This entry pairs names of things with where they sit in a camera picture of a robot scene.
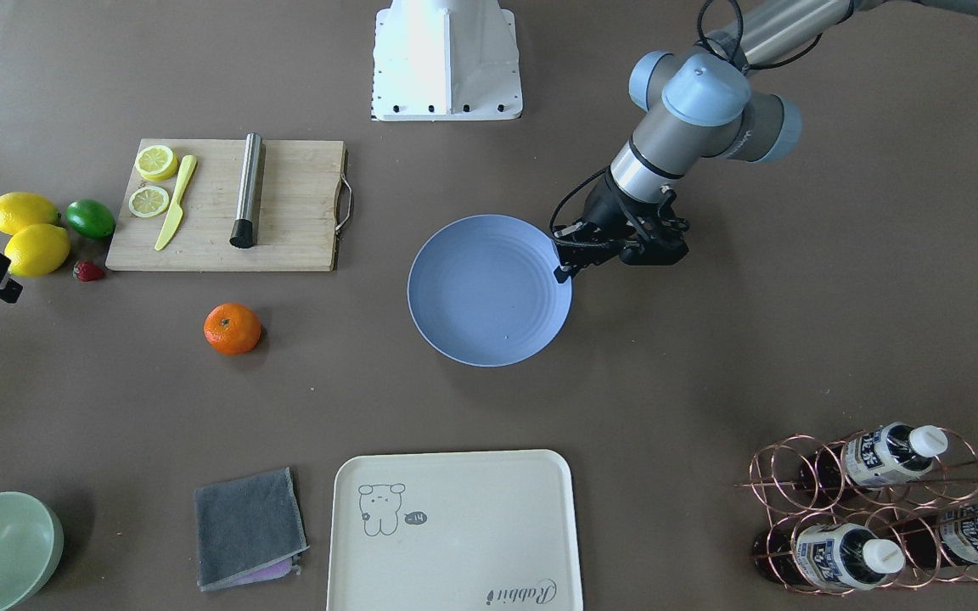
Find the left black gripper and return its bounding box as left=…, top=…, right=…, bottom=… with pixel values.
left=554, top=170, right=648, bottom=283

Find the blue plate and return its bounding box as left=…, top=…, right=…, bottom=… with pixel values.
left=407, top=214, right=573, bottom=367

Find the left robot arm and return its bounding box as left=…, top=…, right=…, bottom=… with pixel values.
left=548, top=1, right=876, bottom=283

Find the wooden cutting board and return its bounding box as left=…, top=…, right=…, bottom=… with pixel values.
left=105, top=138, right=346, bottom=272

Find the cream rabbit tray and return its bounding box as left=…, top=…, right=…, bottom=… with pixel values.
left=326, top=449, right=585, bottom=610

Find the steel muddler black tip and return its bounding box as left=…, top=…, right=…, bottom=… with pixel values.
left=229, top=132, right=267, bottom=249

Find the orange fruit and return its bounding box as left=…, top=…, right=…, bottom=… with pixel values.
left=203, top=302, right=263, bottom=356

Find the tea bottle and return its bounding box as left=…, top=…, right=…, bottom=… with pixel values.
left=750, top=524, right=907, bottom=594
left=899, top=502, right=978, bottom=569
left=799, top=422, right=948, bottom=502

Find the yellow plastic knife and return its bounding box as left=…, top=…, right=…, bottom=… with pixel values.
left=153, top=154, right=198, bottom=251

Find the grey folded cloth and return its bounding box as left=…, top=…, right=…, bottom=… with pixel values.
left=194, top=467, right=310, bottom=592

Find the lemon slice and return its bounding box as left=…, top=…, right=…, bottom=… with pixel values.
left=127, top=185, right=171, bottom=219
left=133, top=144, right=179, bottom=182

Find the green lime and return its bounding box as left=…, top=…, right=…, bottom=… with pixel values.
left=65, top=199, right=116, bottom=240

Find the red strawberry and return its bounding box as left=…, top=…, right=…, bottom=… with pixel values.
left=71, top=260, right=106, bottom=283

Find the yellow lemon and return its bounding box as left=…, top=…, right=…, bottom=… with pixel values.
left=0, top=191, right=59, bottom=236
left=4, top=223, right=70, bottom=277

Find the mint green bowl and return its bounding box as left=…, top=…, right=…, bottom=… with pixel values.
left=0, top=491, right=65, bottom=610

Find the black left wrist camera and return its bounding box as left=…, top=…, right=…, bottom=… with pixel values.
left=620, top=188, right=690, bottom=266

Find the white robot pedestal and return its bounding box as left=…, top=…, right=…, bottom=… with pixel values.
left=370, top=1, right=524, bottom=121

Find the copper wire bottle rack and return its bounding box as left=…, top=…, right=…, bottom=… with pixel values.
left=745, top=430, right=978, bottom=597

